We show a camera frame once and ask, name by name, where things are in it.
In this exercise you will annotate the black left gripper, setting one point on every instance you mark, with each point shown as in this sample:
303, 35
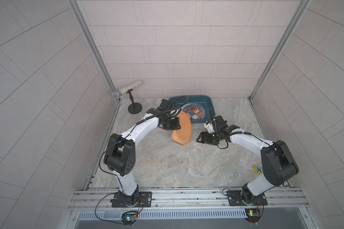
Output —
175, 126

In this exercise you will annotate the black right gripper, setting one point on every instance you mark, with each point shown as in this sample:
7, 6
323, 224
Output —
206, 139

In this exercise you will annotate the orange round coaster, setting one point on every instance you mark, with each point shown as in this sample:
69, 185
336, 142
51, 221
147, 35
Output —
183, 135

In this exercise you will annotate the blue toast cartoon coaster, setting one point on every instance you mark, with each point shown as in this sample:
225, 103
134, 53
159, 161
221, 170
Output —
194, 111

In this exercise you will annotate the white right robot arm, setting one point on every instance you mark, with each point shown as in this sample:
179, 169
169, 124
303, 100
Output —
278, 164

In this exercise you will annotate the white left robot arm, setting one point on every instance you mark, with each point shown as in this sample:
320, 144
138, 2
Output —
120, 154

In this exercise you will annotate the teal plastic storage box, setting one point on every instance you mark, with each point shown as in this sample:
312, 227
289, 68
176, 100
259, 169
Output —
206, 103

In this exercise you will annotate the black microphone stand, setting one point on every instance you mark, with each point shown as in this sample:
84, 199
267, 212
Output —
134, 108

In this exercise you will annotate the small yellow sticker coaster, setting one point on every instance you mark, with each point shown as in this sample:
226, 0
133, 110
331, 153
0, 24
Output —
258, 169

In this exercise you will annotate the glitter microphone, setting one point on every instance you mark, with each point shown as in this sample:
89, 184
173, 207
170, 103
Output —
118, 93

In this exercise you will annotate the right green circuit board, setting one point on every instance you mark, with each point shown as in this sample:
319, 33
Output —
253, 216

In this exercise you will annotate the green circuit board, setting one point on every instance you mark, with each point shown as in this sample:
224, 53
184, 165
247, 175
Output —
129, 217
253, 216

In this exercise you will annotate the left green circuit board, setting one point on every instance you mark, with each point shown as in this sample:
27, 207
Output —
129, 217

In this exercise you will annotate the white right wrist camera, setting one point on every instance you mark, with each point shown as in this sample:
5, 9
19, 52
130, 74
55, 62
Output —
209, 127

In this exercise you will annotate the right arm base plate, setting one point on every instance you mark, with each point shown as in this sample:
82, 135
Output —
243, 198

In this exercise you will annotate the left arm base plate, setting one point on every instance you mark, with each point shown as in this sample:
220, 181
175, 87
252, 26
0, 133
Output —
138, 199

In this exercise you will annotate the aluminium front rail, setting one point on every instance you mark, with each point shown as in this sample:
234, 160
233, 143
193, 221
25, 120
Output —
188, 203

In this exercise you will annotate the left aluminium corner post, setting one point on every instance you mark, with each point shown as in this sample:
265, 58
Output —
90, 41

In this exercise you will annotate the aluminium corner frame post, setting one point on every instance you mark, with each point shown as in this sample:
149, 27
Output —
298, 14

